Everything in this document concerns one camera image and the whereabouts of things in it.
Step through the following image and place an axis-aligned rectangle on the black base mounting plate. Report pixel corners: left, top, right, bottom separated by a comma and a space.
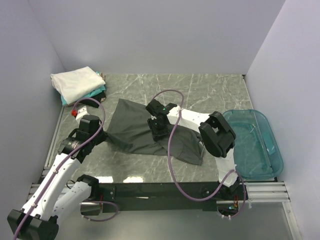
89, 180, 248, 212

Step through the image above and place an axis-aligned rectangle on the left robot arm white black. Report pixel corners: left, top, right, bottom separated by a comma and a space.
7, 115, 107, 240

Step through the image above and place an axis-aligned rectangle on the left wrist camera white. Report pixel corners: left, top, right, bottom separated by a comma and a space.
71, 106, 89, 121

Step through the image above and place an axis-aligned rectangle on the beige patterned folded cloth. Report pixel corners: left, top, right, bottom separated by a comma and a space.
96, 71, 106, 81

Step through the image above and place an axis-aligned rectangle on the white folded t-shirt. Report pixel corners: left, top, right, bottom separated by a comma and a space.
50, 66, 106, 106

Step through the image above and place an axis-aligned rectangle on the aluminium rail frame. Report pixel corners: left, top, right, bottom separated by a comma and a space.
24, 182, 303, 240

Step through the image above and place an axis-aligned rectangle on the teal folded t-shirt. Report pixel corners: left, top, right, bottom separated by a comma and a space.
60, 84, 107, 106

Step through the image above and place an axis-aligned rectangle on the dark grey t-shirt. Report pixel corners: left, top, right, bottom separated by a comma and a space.
106, 98, 204, 166

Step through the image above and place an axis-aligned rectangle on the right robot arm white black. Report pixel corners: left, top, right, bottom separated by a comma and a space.
145, 99, 246, 202

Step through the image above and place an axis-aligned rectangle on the teal plastic bin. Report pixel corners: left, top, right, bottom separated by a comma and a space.
223, 109, 284, 181

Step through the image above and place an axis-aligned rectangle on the black folded t-shirt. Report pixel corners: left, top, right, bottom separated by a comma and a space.
79, 91, 106, 108

